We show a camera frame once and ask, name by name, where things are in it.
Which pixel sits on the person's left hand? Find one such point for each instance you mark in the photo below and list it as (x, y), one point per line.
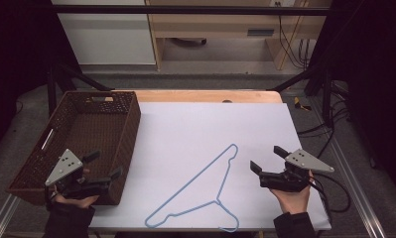
(76, 201)

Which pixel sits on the white board sheet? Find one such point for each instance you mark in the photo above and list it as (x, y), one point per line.
(185, 132)

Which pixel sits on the person's right hand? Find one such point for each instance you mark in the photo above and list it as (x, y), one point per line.
(294, 200)

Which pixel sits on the white cabinet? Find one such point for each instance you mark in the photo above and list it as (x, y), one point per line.
(106, 39)

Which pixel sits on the brown woven basket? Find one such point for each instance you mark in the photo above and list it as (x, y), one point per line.
(96, 129)

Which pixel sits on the aluminium rail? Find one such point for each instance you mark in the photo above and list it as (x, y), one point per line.
(357, 191)
(2, 218)

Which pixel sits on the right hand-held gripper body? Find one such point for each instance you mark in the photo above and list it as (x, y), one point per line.
(286, 180)

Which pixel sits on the yellow and black tool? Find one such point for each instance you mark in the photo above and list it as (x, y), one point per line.
(299, 104)

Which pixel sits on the black frame strut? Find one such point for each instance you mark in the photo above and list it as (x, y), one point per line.
(326, 95)
(76, 77)

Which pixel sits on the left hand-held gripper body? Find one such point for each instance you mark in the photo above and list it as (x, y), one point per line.
(64, 165)

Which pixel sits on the light wooden desk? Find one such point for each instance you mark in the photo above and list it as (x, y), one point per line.
(218, 24)

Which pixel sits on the black horizontal frame bar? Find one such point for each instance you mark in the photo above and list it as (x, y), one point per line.
(185, 9)

